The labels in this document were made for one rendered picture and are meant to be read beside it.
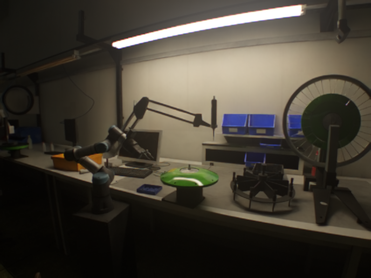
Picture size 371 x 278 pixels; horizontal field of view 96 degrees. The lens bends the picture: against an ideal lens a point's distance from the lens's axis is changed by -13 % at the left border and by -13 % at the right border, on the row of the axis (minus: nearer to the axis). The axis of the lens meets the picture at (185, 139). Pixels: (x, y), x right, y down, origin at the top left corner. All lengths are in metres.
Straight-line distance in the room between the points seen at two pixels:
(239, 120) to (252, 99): 0.22
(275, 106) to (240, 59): 0.53
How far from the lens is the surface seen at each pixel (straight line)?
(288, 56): 1.87
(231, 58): 1.91
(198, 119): 1.25
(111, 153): 1.35
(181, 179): 0.93
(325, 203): 1.12
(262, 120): 1.79
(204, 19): 1.54
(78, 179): 1.62
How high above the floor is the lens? 1.39
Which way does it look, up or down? 7 degrees down
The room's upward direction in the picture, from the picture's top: straight up
